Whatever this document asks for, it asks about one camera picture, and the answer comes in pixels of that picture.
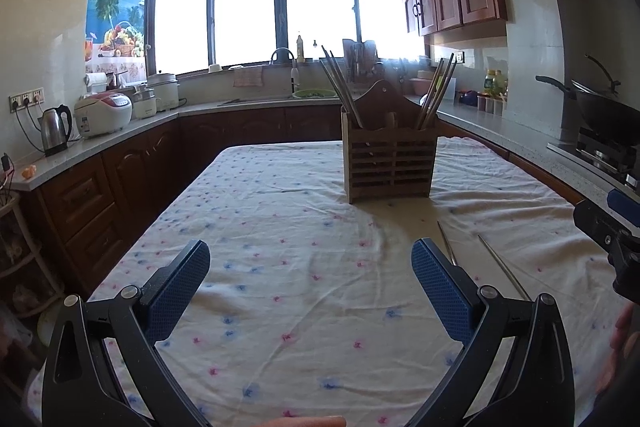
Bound floral white tablecloth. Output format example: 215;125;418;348
27;137;631;427

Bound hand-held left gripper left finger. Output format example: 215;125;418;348
42;239;211;427

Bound fruit and palm wall poster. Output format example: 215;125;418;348
85;0;151;75

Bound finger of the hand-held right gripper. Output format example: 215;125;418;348
572;199;632;250
606;188;640;229

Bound white steamer pot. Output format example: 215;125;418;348
146;71;182;112

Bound black wok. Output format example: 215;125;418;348
535;53;640;145

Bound white wire shelf rack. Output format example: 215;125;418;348
0;192;56;323

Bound pink plastic basin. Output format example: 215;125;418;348
409;71;433;95

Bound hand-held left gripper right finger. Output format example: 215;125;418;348
405;238;576;427

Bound white and red rice cooker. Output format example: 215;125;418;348
74;91;133;138

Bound wooden utensil holder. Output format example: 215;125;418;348
341;79;438;204

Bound white socket strip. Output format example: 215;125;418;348
9;89;45;112

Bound bunch of wooden chopsticks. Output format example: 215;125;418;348
416;52;460;131

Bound dark wooden base cabinets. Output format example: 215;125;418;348
25;104;586;298

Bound row of white spice jars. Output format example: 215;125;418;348
477;93;507;115

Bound steel electric kettle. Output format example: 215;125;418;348
40;104;73;158

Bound bunch of metal chopsticks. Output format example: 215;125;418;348
320;45;365;128

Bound steel kitchen sink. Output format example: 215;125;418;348
217;94;296;106

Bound pink checked dish cloth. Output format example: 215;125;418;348
232;67;264;88

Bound chrome kitchen faucet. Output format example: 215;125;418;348
270;48;301;95

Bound person's right hand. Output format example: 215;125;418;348
595;304;640;395

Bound person's left hand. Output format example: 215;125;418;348
257;415;347;427

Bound white juicer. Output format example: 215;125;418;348
131;86;157;120

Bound wire dish rack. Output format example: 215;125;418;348
342;39;386;82

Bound grey stone countertop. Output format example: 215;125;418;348
7;94;601;208

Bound large kitchen window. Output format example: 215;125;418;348
147;0;431;75

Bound long metal chopstick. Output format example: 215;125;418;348
437;220;459;268
477;234;532;303

